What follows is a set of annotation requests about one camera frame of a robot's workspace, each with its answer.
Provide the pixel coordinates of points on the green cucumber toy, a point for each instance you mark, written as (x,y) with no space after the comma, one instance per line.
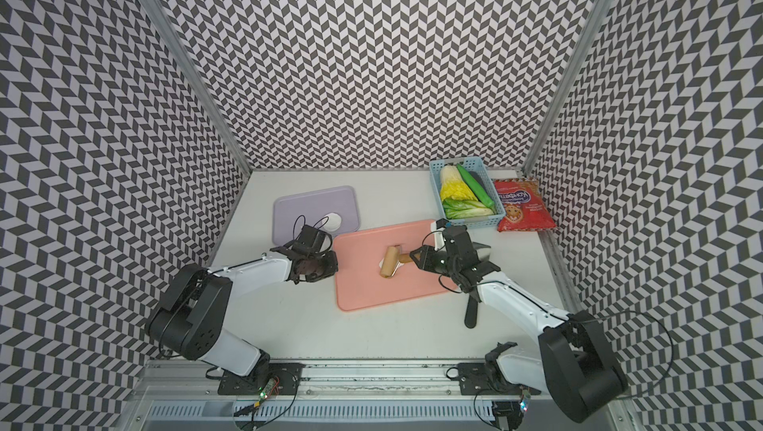
(476,187)

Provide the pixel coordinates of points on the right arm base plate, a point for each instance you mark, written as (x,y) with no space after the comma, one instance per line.
(474,378)

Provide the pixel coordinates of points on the light blue plastic basket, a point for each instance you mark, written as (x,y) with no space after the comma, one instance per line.
(476,167)

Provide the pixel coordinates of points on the wooden dough roller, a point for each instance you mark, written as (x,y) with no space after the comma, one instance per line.
(394,259)

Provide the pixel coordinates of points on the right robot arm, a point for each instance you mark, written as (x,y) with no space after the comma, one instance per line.
(576,365)

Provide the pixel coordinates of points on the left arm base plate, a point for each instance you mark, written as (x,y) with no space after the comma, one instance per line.
(288,376)

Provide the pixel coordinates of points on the pink tray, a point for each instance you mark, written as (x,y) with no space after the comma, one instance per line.
(359,284)

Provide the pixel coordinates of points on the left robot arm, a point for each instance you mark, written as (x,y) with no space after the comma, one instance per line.
(189,318)

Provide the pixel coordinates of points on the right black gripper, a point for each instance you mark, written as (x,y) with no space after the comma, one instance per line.
(426,257)

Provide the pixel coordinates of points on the green lettuce leaf toy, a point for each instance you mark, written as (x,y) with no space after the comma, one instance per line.
(465,209)

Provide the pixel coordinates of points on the lavender tray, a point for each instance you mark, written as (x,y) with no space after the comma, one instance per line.
(291,212)

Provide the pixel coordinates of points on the black handled scraper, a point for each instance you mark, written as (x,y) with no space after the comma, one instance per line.
(472,311)

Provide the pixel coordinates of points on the red snack bag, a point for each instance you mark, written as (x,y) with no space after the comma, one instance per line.
(525,210)

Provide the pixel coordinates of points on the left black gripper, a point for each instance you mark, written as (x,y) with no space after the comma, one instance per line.
(332,267)

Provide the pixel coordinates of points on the round white dough disc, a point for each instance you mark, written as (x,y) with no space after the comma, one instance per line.
(331,222)

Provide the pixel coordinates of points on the yellow napa cabbage toy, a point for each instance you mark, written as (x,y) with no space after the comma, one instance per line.
(453,187)

